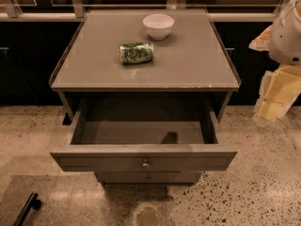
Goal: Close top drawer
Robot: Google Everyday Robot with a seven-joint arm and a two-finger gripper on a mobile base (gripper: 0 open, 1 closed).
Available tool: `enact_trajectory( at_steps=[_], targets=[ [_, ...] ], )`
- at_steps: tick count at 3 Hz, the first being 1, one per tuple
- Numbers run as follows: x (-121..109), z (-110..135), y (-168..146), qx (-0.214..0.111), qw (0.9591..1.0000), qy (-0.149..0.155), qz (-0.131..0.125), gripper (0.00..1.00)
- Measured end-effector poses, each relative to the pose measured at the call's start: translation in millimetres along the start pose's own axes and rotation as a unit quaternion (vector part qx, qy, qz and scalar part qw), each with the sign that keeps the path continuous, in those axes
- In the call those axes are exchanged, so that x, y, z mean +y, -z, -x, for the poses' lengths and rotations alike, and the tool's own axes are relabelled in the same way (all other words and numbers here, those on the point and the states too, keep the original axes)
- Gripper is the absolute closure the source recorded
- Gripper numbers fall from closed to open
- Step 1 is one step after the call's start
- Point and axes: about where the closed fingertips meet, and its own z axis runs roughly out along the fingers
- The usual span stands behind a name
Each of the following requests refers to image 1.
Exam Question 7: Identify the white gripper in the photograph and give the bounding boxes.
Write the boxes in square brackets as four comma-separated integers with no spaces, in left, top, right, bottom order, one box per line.
[248,0,301,123]

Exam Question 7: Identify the grey top drawer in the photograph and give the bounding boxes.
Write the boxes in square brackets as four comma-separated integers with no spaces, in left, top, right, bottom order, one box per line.
[51,110,237,172]

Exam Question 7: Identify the grey drawer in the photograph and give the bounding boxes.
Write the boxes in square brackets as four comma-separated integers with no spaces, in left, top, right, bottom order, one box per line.
[95,172,201,184]
[51,110,237,172]

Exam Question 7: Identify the grey drawer cabinet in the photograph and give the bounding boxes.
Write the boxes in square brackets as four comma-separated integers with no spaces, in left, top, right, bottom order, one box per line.
[49,8,242,185]

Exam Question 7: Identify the grey bottom drawer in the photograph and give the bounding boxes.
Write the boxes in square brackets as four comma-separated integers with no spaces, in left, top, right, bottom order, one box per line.
[95,172,201,184]

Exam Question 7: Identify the white ceramic bowl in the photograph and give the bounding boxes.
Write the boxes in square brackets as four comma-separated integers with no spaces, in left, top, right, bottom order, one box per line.
[143,14,174,40]

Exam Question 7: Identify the metal railing frame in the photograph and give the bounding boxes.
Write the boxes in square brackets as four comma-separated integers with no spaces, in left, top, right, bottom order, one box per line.
[0,0,301,23]

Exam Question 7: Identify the black bar handle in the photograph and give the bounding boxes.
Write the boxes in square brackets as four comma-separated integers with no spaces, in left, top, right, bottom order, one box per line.
[12,192,41,226]

